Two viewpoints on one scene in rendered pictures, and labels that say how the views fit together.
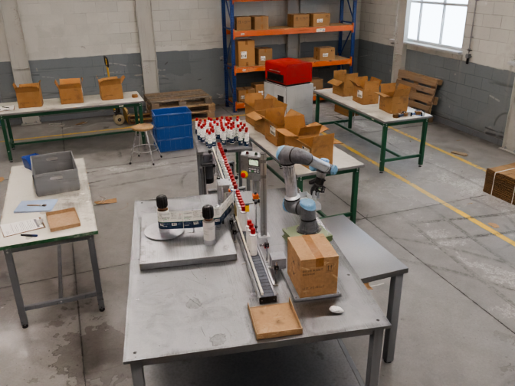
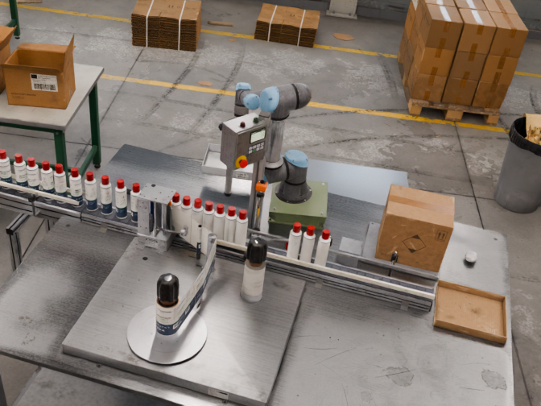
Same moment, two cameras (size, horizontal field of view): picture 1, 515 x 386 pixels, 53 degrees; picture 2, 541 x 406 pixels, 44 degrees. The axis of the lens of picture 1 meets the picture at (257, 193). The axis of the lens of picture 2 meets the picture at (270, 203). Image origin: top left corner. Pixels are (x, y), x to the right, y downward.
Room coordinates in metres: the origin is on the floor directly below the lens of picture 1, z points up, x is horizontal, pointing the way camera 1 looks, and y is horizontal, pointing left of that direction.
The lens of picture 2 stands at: (2.57, 2.24, 2.89)
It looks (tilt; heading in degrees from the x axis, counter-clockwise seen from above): 37 degrees down; 291
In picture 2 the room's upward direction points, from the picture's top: 8 degrees clockwise
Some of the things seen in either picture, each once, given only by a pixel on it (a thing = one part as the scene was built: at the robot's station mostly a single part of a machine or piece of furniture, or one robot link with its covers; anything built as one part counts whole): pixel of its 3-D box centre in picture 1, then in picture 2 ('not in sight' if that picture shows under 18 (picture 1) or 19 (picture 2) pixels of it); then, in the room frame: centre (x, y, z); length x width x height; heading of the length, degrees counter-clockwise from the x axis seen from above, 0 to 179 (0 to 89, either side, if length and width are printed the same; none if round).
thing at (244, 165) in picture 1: (253, 165); (244, 142); (3.55, 0.03, 1.38); 0.17 x 0.10 x 0.19; 65
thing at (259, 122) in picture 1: (266, 117); not in sight; (6.43, -0.13, 0.97); 0.44 x 0.38 x 0.37; 115
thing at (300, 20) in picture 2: not in sight; (287, 24); (5.06, -4.21, 0.11); 0.65 x 0.54 x 0.22; 17
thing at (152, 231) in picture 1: (164, 230); (167, 333); (3.49, 0.71, 0.89); 0.31 x 0.31 x 0.01
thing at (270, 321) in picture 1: (273, 317); (470, 310); (2.45, -0.09, 0.85); 0.30 x 0.26 x 0.04; 10
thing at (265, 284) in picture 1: (245, 236); (252, 253); (3.43, 0.09, 0.86); 1.65 x 0.08 x 0.04; 10
